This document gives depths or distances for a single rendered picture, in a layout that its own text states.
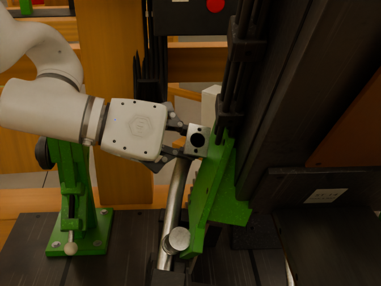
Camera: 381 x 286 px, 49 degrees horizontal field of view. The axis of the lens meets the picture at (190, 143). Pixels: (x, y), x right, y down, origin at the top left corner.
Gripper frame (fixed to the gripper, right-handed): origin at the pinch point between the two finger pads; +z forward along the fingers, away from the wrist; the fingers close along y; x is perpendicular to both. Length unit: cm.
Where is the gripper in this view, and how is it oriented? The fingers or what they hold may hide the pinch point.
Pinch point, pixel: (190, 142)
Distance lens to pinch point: 73.4
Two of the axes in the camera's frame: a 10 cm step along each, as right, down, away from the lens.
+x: -2.2, 2.7, 9.4
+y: 1.5, -9.4, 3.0
